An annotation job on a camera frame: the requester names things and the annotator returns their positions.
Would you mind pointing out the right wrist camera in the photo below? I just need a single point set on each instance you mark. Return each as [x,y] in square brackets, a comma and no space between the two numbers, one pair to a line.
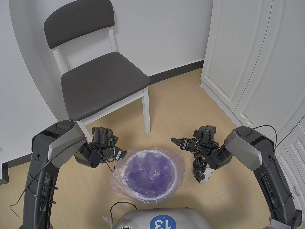
[196,134]

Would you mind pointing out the white wardrobe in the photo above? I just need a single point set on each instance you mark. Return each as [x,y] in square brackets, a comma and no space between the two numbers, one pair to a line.
[250,56]

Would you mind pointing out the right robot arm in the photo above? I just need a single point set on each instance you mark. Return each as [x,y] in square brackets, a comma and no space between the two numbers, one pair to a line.
[262,156]

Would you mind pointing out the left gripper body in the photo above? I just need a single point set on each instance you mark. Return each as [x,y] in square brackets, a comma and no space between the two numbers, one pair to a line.
[112,154]

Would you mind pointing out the black plastic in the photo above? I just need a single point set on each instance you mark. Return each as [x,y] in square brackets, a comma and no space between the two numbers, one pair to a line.
[199,168]

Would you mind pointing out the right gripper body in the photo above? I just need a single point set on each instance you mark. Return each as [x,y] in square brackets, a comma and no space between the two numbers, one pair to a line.
[188,144]

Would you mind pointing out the white trash bin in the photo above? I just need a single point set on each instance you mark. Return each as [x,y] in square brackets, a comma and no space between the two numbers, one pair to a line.
[171,187]

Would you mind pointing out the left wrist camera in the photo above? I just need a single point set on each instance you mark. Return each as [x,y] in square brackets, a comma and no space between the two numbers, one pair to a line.
[113,139]

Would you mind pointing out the purple plastic bag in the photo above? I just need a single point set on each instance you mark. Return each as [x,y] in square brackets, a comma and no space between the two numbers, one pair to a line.
[147,173]

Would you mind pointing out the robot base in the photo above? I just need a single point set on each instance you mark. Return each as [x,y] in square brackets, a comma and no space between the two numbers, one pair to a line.
[162,218]

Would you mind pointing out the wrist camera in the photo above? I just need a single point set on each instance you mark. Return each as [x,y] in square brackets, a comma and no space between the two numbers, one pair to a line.
[113,139]
[196,134]

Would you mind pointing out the white paper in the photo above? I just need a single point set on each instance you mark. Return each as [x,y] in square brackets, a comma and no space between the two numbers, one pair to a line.
[208,174]

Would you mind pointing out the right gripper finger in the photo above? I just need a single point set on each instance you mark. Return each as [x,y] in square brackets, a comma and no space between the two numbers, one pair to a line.
[176,142]

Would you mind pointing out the grey white chair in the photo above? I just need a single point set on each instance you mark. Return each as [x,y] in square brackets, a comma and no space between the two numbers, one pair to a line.
[100,85]

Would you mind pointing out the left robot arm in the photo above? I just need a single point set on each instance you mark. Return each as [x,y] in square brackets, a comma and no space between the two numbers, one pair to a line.
[40,163]

